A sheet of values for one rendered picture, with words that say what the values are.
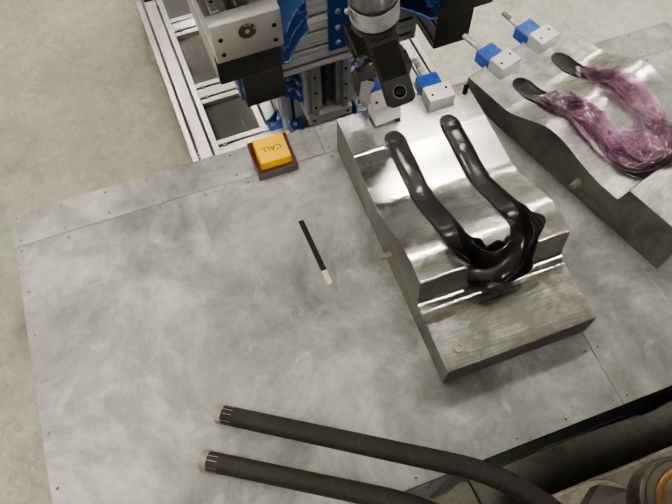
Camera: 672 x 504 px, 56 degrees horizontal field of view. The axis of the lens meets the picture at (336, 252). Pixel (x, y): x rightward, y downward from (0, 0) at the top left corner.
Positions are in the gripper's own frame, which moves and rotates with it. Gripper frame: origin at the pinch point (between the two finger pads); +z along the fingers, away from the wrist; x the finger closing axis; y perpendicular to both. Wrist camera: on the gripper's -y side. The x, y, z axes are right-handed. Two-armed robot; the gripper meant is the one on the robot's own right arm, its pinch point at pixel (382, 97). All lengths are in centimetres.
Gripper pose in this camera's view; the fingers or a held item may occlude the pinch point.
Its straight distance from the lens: 115.2
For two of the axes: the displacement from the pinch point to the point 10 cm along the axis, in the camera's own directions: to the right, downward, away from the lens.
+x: -9.3, 3.6, -0.2
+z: 1.0, 2.9, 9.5
